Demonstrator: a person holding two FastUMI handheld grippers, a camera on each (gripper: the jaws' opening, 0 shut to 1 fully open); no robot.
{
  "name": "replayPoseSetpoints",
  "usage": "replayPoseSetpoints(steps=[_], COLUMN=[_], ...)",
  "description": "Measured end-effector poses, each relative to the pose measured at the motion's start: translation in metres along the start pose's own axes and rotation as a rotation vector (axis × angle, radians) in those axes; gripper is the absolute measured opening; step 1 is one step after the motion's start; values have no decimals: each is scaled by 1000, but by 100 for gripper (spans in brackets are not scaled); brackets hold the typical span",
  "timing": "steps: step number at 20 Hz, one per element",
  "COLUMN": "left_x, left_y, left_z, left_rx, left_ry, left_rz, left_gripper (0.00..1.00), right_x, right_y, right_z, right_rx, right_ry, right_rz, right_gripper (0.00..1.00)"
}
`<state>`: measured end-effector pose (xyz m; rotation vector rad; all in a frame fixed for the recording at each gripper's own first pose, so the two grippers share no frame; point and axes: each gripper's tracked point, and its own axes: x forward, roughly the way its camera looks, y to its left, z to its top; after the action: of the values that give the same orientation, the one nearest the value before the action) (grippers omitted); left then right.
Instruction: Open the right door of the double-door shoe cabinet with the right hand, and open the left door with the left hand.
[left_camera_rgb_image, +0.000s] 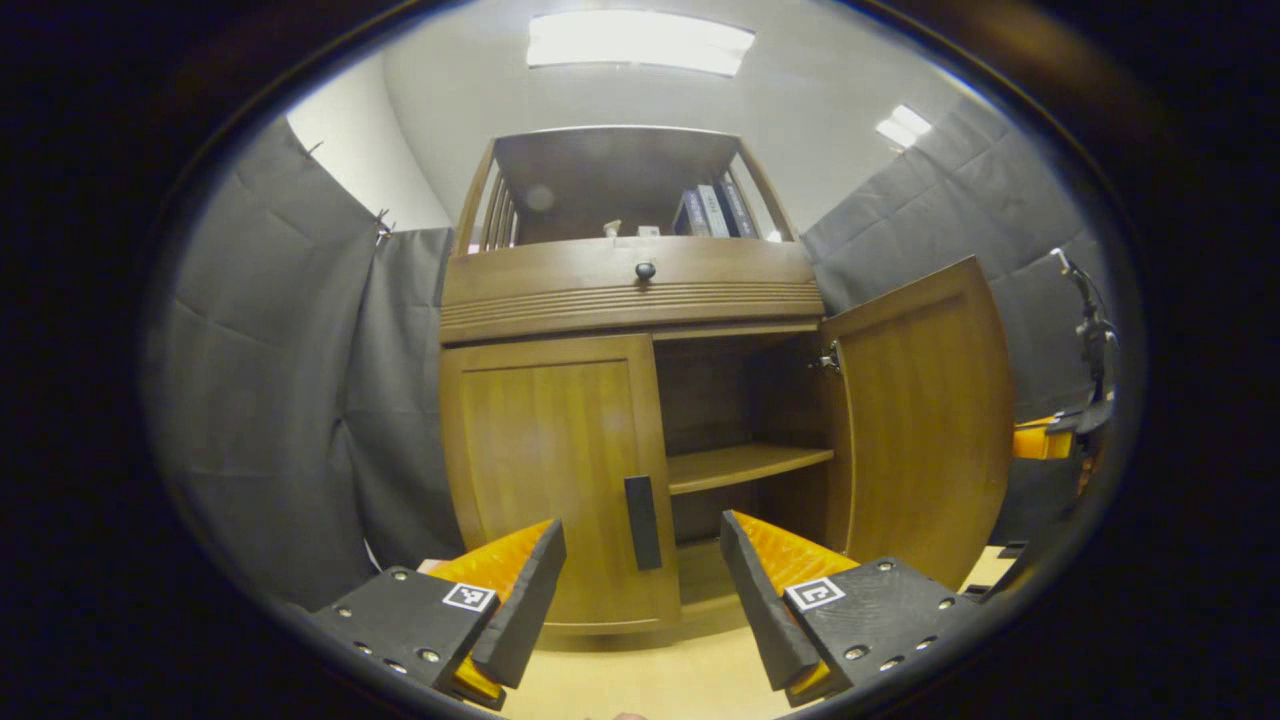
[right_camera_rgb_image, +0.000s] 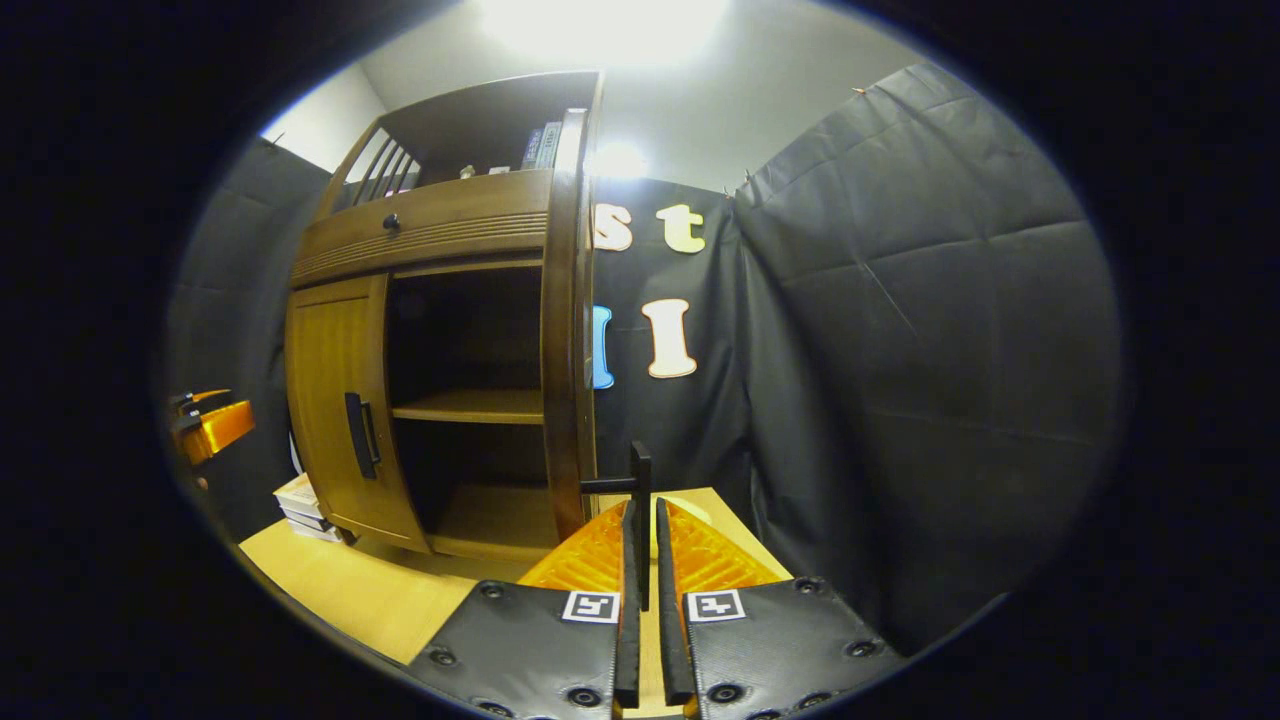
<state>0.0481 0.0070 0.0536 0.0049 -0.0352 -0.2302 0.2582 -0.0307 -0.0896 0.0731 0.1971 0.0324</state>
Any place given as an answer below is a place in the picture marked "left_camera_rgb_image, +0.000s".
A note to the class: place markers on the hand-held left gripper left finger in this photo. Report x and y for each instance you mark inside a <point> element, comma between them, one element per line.
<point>525,610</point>

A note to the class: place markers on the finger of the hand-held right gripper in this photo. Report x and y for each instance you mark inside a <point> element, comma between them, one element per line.
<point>1035,442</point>

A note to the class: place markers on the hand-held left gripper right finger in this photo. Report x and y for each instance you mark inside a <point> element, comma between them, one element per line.
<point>765,610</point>

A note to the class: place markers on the wooden shoe cabinet door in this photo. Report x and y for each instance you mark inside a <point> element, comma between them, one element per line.
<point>540,450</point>
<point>920,420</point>

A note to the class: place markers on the wooden double-door shoe cabinet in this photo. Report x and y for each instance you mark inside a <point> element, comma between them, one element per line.
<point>610,170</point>

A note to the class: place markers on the wooden cabinet drawer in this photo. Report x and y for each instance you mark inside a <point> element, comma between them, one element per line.
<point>540,290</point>

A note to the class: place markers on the wooden inner shelf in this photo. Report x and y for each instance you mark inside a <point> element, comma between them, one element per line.
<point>740,465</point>

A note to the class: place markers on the small ceiling light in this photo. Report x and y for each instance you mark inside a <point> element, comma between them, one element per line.
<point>904,126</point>

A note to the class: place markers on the black backdrop cloth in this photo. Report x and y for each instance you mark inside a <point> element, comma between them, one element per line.
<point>270,400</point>

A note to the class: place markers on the dark grey book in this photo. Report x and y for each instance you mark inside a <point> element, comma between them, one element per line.
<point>738,208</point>

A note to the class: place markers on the light grey book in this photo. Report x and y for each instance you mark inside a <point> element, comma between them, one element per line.
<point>714,212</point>

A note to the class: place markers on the blue-grey book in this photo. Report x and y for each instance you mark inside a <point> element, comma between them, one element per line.
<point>692,215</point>

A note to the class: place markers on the large ceiling light panel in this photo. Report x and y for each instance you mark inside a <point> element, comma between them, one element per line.
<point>640,42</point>

